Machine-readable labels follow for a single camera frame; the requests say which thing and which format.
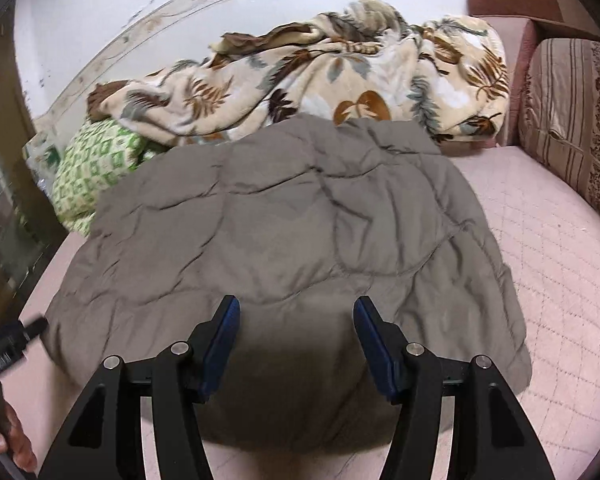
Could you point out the wooden cabinet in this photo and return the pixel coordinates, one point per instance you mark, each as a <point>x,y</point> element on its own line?
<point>5,185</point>

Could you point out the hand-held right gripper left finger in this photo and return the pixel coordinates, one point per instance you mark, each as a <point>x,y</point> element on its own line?
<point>220,345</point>

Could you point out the leaf print blanket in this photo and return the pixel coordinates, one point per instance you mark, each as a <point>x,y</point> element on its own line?
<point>330,70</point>

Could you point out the green patterned pillow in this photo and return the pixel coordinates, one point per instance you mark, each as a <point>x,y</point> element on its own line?
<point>95,170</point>

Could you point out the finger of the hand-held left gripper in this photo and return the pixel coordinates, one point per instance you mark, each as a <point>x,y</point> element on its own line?
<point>36,326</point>

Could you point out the person's left hand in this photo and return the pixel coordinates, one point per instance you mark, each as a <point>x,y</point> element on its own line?
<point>20,440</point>

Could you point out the white green plastic bag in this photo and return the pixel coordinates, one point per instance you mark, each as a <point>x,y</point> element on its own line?
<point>42,160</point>

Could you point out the grey puffer jacket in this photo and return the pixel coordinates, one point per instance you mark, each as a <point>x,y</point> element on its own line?
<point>290,220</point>

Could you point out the striped floral cushion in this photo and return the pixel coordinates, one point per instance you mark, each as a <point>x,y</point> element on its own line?
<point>575,120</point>

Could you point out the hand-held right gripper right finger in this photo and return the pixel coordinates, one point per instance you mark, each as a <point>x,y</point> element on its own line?
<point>375,345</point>

